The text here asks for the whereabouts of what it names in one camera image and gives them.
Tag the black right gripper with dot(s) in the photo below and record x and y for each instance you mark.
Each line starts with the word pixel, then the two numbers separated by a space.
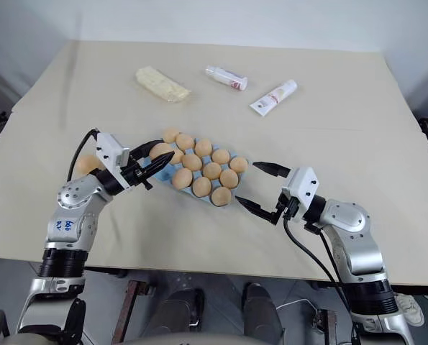
pixel 289 208

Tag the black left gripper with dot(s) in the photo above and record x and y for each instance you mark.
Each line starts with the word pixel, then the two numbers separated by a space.
pixel 136 176

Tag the brown egg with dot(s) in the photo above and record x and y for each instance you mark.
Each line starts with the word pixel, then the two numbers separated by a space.
pixel 212 170
pixel 201 187
pixel 185 141
pixel 177 157
pixel 221 156
pixel 229 178
pixel 221 196
pixel 238 164
pixel 170 135
pixel 87 164
pixel 159 149
pixel 192 162
pixel 203 147
pixel 182 178

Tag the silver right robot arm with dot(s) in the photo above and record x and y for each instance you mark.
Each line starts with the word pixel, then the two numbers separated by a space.
pixel 346 219

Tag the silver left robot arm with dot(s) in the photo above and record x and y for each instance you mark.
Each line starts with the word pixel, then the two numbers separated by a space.
pixel 73 194

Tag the blue egg carton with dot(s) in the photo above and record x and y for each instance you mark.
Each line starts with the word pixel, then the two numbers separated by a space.
pixel 163 175

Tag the pale yellow wrapped bread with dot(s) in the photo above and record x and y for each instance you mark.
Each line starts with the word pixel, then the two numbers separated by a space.
pixel 161 84

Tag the white squeeze tube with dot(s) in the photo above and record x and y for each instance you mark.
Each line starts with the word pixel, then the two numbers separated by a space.
pixel 273 97

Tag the white plastic bottle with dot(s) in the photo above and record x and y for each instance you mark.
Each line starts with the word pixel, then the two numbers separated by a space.
pixel 226 77

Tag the dark rounded shape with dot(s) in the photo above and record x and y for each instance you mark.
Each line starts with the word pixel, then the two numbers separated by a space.
pixel 179 311
pixel 260 311

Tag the rusty brown table leg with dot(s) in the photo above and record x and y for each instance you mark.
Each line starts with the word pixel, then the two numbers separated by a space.
pixel 127 309
pixel 328 325

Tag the white sneaker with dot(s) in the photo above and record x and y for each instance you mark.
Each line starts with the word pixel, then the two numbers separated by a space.
pixel 411 309

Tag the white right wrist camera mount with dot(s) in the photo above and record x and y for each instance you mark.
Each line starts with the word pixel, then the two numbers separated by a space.
pixel 301 187

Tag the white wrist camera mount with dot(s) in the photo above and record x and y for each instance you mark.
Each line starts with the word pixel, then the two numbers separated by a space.
pixel 107 149
pixel 301 187

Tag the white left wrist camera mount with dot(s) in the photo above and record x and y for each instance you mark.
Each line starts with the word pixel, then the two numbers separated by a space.
pixel 107 149

